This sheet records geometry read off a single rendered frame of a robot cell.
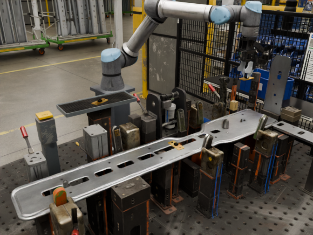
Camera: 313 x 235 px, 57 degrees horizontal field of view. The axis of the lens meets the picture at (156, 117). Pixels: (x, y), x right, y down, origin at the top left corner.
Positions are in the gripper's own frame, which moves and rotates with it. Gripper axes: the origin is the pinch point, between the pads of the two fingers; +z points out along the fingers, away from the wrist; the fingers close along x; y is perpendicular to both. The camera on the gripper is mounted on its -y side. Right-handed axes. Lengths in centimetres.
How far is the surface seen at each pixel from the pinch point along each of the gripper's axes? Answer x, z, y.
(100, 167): -4, 25, 84
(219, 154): 22, 22, 41
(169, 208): 6, 55, 55
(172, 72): -223, 76, -131
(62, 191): 15, 14, 105
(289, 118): 14.7, 26.2, -23.3
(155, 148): -3, 25, 56
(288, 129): 20.9, 27.3, -12.7
